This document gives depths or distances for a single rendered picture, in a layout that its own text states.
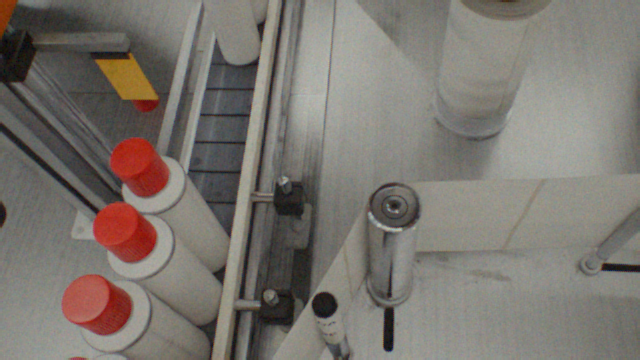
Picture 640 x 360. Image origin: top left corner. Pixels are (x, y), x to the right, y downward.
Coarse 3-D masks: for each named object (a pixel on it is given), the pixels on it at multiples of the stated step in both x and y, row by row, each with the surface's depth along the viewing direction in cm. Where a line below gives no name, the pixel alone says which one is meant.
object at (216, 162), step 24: (264, 24) 71; (216, 48) 70; (216, 72) 68; (240, 72) 68; (216, 96) 67; (240, 96) 66; (216, 120) 65; (240, 120) 65; (216, 144) 63; (240, 144) 63; (264, 144) 66; (192, 168) 62; (216, 168) 62; (240, 168) 62; (216, 192) 61; (216, 216) 59; (240, 288) 55
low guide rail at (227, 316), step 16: (272, 0) 68; (272, 16) 67; (272, 32) 66; (272, 48) 66; (272, 64) 66; (256, 96) 62; (256, 112) 61; (256, 128) 60; (256, 144) 59; (256, 160) 59; (256, 176) 59; (240, 192) 56; (240, 208) 55; (240, 224) 55; (240, 240) 54; (240, 256) 53; (240, 272) 54; (224, 288) 52; (224, 304) 51; (224, 320) 50; (224, 336) 50; (224, 352) 49
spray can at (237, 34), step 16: (208, 0) 59; (224, 0) 58; (240, 0) 60; (208, 16) 62; (224, 16) 60; (240, 16) 61; (224, 32) 63; (240, 32) 63; (256, 32) 66; (224, 48) 66; (240, 48) 65; (256, 48) 67; (240, 64) 68
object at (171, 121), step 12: (192, 12) 62; (204, 12) 64; (192, 24) 61; (192, 36) 60; (192, 48) 60; (180, 60) 59; (192, 60) 60; (180, 72) 58; (180, 84) 58; (180, 96) 57; (168, 108) 56; (180, 108) 57; (168, 120) 56; (168, 132) 55; (168, 144) 54
